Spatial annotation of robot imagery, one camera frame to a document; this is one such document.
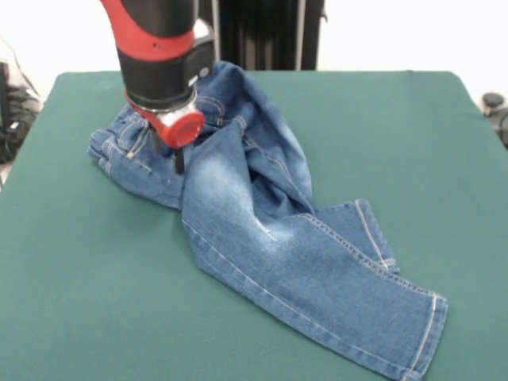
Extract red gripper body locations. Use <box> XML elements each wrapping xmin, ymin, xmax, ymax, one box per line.
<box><xmin>125</xmin><ymin>90</ymin><xmax>206</xmax><ymax>150</ymax></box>

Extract blue denim jeans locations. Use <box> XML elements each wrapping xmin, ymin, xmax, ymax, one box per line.
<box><xmin>86</xmin><ymin>60</ymin><xmax>449</xmax><ymax>381</ymax></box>

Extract black equipment pile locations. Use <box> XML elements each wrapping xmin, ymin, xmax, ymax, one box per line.
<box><xmin>0</xmin><ymin>59</ymin><xmax>43</xmax><ymax>164</ymax></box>

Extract dark green table cloth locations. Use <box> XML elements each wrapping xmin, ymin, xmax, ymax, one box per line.
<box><xmin>0</xmin><ymin>70</ymin><xmax>508</xmax><ymax>381</ymax></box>

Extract dark grey chair base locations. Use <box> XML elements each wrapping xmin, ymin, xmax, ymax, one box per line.
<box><xmin>481</xmin><ymin>92</ymin><xmax>508</xmax><ymax>151</ymax></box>

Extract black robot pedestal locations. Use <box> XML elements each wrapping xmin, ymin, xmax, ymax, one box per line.
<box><xmin>212</xmin><ymin>0</ymin><xmax>329</xmax><ymax>72</ymax></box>

